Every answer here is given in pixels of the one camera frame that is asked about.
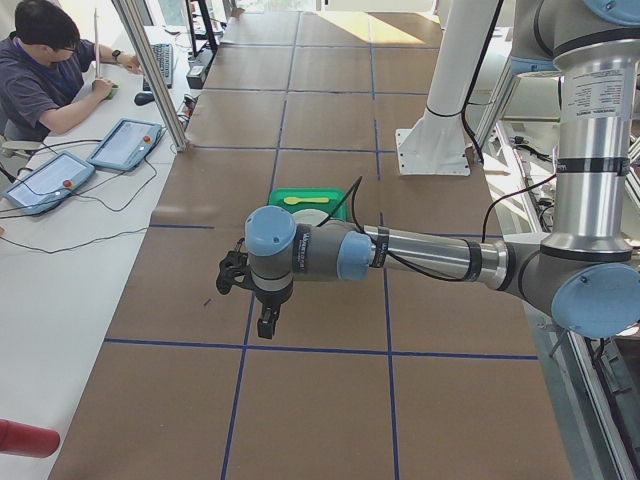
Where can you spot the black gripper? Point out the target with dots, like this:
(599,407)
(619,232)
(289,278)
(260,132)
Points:
(273,298)

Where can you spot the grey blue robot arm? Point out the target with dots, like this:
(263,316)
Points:
(580,274)

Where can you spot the white round plate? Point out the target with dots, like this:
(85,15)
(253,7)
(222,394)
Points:
(312,217)

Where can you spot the yellow plastic spoon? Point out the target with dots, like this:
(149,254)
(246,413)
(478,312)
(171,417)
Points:
(294,200)

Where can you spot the green plastic tray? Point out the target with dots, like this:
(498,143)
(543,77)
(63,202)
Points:
(334,194)

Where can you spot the far blue teach pendant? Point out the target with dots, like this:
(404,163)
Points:
(126,145)

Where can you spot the blue teach pendant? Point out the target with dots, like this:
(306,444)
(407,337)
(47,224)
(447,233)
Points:
(48,185)
(126,145)

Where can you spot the black computer mouse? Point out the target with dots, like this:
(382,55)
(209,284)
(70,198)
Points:
(143,98)

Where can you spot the near blue teach pendant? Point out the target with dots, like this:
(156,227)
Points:
(48,185)

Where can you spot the red cylinder object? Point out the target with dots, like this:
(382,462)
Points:
(26,440)

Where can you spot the black keyboard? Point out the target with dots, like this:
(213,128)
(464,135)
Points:
(164,56)

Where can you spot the seated person dark shirt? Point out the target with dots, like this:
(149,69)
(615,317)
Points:
(42,67)

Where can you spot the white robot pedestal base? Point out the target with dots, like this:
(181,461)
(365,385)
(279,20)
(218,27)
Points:
(435,145)

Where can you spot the aluminium frame post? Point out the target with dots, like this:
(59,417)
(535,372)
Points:
(132,23)

